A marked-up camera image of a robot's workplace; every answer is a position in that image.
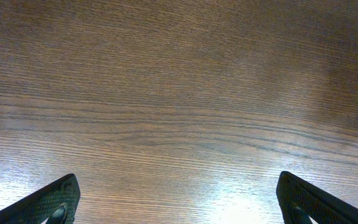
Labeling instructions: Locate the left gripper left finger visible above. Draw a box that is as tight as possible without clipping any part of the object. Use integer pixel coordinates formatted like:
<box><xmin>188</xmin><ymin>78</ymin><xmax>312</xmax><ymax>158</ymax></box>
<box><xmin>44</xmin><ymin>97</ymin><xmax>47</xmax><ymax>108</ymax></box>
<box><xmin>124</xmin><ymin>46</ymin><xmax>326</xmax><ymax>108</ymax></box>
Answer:
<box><xmin>0</xmin><ymin>174</ymin><xmax>80</xmax><ymax>224</ymax></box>

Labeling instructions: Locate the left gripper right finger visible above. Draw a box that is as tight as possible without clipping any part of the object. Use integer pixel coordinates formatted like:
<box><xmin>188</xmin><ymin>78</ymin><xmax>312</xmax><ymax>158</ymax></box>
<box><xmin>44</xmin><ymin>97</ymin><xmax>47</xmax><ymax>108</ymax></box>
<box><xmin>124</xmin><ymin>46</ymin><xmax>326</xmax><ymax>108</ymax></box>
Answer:
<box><xmin>276</xmin><ymin>171</ymin><xmax>358</xmax><ymax>224</ymax></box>

